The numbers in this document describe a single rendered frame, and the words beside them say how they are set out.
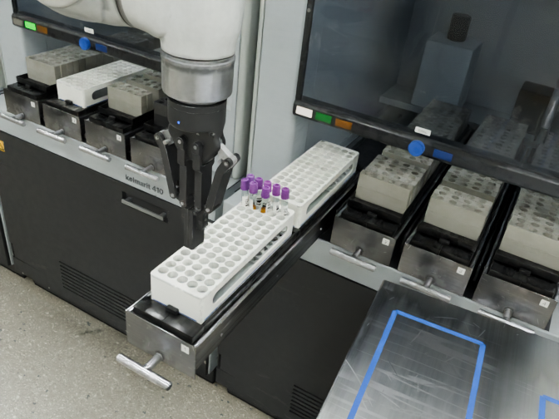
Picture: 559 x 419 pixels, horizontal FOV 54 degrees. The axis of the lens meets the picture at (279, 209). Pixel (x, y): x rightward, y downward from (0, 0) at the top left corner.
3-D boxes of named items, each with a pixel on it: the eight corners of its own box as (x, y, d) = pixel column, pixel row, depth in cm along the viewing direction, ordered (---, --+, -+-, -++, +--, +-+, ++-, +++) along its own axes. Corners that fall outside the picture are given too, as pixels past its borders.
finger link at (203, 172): (208, 131, 73) (216, 135, 73) (207, 202, 79) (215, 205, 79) (190, 141, 70) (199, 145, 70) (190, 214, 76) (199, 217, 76)
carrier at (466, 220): (480, 237, 109) (489, 212, 106) (477, 242, 107) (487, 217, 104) (424, 216, 113) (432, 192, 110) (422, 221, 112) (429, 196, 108)
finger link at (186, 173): (185, 140, 71) (175, 135, 71) (182, 210, 77) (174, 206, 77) (202, 130, 74) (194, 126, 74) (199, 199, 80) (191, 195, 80)
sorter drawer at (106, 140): (231, 79, 194) (233, 54, 189) (264, 89, 189) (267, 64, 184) (72, 150, 139) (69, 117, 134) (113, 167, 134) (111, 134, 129)
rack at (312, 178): (318, 162, 133) (321, 139, 129) (355, 175, 129) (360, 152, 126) (254, 215, 110) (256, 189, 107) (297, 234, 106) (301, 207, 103)
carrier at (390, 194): (408, 210, 114) (414, 186, 111) (404, 214, 113) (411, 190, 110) (357, 193, 119) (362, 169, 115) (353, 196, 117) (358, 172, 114)
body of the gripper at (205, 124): (241, 95, 70) (237, 158, 75) (189, 78, 73) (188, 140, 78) (206, 111, 65) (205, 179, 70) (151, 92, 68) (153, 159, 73)
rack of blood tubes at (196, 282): (249, 219, 109) (250, 193, 105) (292, 238, 105) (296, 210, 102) (149, 303, 86) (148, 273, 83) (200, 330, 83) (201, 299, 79)
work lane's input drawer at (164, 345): (314, 178, 140) (319, 146, 135) (363, 196, 135) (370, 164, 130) (106, 359, 84) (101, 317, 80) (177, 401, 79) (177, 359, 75)
